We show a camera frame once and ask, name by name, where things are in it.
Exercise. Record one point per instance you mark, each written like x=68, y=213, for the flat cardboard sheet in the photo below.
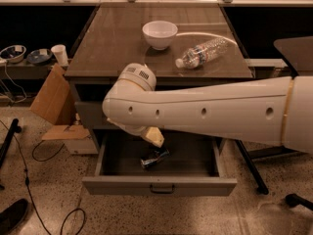
x=66, y=132

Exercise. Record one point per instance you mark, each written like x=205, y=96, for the black stand leg left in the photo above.
x=12, y=130

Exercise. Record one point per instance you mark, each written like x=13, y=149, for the low grey shelf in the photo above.
x=25, y=70

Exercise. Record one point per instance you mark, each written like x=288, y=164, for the grey drawer cabinet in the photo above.
x=115, y=39

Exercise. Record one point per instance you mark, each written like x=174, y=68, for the blue bowl right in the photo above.
x=39, y=57

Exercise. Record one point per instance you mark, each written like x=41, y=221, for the blue bowl left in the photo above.
x=13, y=54

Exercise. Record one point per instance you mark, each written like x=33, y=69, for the white paper cup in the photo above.
x=60, y=52

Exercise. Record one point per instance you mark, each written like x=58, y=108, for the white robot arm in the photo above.
x=274, y=111

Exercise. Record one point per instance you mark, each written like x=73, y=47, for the white bowl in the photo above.
x=159, y=34

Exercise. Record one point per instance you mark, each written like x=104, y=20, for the grey upper drawer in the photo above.
x=92, y=116

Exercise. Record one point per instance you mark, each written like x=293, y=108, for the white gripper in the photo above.
x=133, y=130

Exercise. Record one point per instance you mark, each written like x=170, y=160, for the blue bowl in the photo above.
x=39, y=57
x=13, y=54

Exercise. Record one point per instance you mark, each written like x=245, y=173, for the open middle drawer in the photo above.
x=192, y=168

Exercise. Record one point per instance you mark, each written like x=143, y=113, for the brown cardboard piece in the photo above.
x=54, y=101

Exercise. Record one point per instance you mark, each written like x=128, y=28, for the black caster foot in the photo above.
x=294, y=200

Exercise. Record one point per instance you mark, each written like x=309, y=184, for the clear plastic water bottle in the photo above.
x=202, y=53

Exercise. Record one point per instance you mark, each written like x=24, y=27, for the black shoe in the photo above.
x=12, y=216

